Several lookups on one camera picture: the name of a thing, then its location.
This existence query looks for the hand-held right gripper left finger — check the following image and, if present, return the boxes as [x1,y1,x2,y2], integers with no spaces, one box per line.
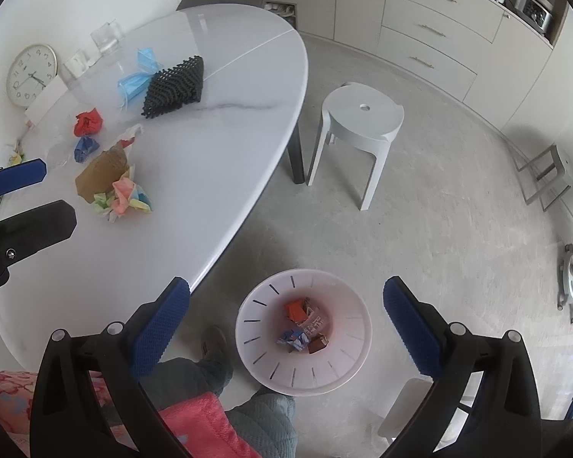
[30,277,192,458]

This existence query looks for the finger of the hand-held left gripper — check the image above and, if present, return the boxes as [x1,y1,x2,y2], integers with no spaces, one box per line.
[0,199,77,292]
[0,158,47,198]

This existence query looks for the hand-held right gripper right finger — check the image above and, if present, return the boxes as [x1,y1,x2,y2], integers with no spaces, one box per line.
[377,276,541,458]

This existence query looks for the green paper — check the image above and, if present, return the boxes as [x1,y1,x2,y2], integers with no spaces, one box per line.
[92,190,118,223]

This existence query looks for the pale pink trash bin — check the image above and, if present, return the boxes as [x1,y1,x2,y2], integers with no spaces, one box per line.
[235,269,373,397]

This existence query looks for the black mesh net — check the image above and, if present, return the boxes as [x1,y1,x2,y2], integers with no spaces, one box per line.
[141,55,205,120]

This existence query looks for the person's brown shoe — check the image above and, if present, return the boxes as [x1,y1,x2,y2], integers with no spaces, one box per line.
[201,327,228,360]

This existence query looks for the brown paper piece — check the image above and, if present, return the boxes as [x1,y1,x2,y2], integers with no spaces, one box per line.
[75,148,132,203]

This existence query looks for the white flat box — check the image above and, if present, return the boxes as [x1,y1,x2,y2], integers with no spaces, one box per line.
[25,75,68,125]

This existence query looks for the red crumpled paper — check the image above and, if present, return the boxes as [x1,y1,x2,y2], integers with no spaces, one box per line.
[73,109,105,138]

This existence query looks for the white printed wrapper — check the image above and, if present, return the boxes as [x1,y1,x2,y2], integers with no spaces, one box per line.
[304,312,329,337]

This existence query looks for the pink crumpled paper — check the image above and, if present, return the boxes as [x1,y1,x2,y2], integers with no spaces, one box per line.
[112,176,141,213]

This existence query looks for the pink towel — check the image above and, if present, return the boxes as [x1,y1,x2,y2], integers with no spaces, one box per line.
[160,391,264,458]

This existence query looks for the orange crumpled paper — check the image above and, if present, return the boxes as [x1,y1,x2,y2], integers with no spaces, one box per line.
[286,298,312,324]

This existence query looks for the white crumpled wrapper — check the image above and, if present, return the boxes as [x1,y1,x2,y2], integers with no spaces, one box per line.
[112,124,145,154]

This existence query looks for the blue and white wrapper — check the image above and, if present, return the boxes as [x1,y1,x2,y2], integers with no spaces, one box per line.
[277,327,311,355]

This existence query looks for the small white holder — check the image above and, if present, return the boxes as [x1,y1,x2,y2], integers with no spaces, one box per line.
[64,50,99,82]

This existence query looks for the person's grey quilted trousers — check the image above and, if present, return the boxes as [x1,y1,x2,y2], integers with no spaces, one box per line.
[141,358,299,458]

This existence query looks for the blue face mask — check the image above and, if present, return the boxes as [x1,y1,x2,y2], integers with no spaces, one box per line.
[117,48,165,111]

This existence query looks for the clear glass cup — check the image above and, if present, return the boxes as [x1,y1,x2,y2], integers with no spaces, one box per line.
[91,19,125,55]

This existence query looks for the pink floral cloth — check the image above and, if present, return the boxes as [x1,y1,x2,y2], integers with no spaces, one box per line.
[0,369,113,458]

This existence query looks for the dark table leg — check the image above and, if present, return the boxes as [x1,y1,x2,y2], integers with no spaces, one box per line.
[288,124,307,185]

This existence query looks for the white plastic stool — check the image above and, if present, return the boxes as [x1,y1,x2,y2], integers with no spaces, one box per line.
[306,82,405,211]

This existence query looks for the beige drawer cabinet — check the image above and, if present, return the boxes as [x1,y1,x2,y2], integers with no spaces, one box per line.
[334,0,555,127]

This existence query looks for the silver microwave oven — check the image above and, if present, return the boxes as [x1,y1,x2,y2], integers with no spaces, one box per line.
[513,0,555,34]

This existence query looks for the round white wall clock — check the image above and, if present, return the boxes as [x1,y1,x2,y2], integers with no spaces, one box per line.
[6,44,58,106]

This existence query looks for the metal frame stool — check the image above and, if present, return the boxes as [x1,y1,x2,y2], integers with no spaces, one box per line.
[513,143,573,213]

